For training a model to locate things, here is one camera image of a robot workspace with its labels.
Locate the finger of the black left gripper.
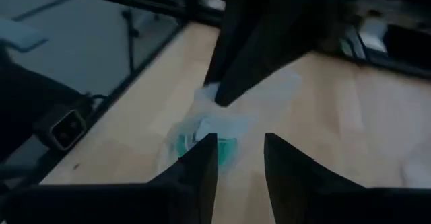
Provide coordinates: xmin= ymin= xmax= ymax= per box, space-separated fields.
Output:
xmin=203 ymin=0 xmax=244 ymax=85
xmin=215 ymin=0 xmax=338 ymax=108

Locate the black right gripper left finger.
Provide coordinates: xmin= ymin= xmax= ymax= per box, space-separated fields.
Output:
xmin=6 ymin=132 xmax=220 ymax=224

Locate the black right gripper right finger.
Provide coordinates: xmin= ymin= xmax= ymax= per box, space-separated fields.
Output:
xmin=263 ymin=132 xmax=431 ymax=224

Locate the clear bag with blue label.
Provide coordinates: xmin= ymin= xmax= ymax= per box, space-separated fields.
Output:
xmin=161 ymin=69 xmax=304 ymax=178

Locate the teal elastic bandage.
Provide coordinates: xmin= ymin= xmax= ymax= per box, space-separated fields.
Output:
xmin=174 ymin=131 xmax=238 ymax=168

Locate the white box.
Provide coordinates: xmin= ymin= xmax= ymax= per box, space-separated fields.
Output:
xmin=356 ymin=17 xmax=389 ymax=54

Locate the black tripod stand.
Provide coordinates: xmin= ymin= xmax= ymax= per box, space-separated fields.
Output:
xmin=121 ymin=8 xmax=141 ymax=74

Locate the black table-level camera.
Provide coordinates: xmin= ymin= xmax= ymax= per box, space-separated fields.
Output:
xmin=33 ymin=107 xmax=89 ymax=151

